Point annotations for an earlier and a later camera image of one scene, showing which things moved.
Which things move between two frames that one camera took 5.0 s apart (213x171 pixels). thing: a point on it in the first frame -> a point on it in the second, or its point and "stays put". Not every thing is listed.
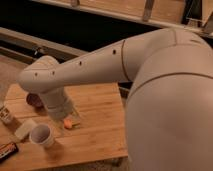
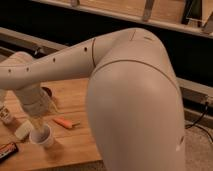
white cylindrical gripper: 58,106 -> 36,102
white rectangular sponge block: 25,128 stays put
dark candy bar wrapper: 7,150 stays put
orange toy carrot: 69,123 stays put
